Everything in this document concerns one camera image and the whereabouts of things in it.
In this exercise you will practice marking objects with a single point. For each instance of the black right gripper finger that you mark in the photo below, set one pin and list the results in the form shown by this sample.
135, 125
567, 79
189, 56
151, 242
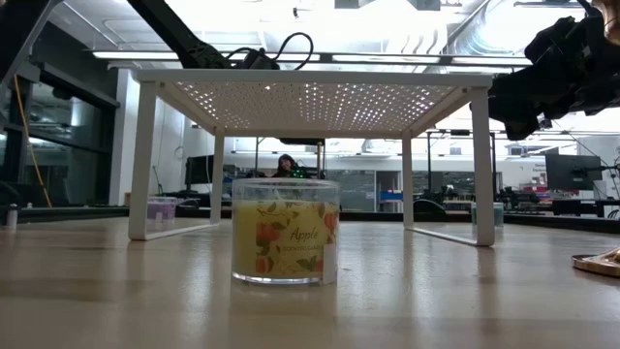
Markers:
520, 123
501, 97

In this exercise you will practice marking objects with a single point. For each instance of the purple candle glass jar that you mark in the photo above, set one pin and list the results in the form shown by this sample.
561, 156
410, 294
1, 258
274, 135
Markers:
164, 211

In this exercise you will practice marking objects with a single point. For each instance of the yellow apple scented candle jar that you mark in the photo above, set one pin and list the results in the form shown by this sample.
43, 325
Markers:
286, 242

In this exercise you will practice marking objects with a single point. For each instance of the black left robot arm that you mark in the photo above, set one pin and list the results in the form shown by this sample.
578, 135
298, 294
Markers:
169, 29

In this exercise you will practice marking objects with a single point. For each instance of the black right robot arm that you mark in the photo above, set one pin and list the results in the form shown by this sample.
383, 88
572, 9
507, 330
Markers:
603, 63

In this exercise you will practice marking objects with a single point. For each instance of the teal candle glass jar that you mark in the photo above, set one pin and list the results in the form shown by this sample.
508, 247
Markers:
499, 215

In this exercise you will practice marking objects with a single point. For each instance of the white perforated metal shelf riser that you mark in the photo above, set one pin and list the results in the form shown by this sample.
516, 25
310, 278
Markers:
310, 77

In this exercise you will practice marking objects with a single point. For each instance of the black computer monitor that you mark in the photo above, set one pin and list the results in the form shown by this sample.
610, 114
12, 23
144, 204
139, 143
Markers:
199, 169
571, 172

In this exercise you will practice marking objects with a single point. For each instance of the person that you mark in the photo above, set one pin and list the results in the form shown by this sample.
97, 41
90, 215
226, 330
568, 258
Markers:
287, 167

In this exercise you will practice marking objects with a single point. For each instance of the long ceiling light strip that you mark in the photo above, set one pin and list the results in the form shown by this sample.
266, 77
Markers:
387, 58

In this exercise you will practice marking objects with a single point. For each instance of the small white cylinder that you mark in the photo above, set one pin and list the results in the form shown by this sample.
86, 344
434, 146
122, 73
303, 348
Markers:
11, 217

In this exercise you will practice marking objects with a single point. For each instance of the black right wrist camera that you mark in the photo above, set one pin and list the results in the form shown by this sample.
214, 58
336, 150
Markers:
554, 41

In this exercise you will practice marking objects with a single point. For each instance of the black rig frame post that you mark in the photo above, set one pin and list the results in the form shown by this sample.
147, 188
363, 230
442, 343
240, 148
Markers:
21, 34

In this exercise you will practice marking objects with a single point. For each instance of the black table edge rail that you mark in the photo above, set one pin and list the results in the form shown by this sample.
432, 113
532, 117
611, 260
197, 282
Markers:
72, 212

